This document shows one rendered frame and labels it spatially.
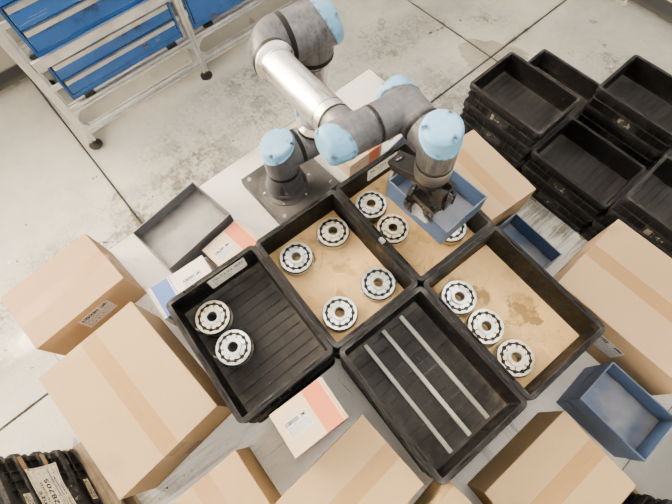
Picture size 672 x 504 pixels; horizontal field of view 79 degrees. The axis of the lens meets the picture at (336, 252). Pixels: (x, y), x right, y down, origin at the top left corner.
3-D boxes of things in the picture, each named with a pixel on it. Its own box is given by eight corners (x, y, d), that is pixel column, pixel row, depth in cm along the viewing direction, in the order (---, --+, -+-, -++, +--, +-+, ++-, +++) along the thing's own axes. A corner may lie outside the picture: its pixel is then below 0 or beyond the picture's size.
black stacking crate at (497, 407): (338, 357, 118) (337, 351, 107) (414, 296, 124) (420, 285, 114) (432, 480, 105) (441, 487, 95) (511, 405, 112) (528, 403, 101)
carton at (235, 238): (231, 280, 140) (225, 272, 133) (208, 258, 143) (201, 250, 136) (265, 248, 144) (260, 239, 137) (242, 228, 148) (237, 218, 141)
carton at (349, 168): (349, 178, 155) (349, 167, 148) (329, 158, 158) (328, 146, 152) (380, 155, 158) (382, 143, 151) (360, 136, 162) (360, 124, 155)
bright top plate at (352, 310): (315, 313, 119) (315, 312, 118) (339, 289, 121) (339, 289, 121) (339, 337, 116) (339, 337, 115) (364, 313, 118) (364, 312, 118)
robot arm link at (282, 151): (259, 163, 141) (250, 135, 129) (293, 146, 144) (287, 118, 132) (275, 187, 136) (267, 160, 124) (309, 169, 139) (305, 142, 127)
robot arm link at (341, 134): (221, 22, 92) (329, 135, 66) (264, 5, 94) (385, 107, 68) (238, 70, 101) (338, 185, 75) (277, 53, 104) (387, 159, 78)
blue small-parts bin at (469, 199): (385, 194, 109) (388, 180, 103) (423, 163, 113) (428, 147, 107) (440, 245, 103) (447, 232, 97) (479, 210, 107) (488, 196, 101)
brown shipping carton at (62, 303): (71, 357, 131) (36, 349, 116) (37, 311, 138) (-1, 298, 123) (147, 293, 139) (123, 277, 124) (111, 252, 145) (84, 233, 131)
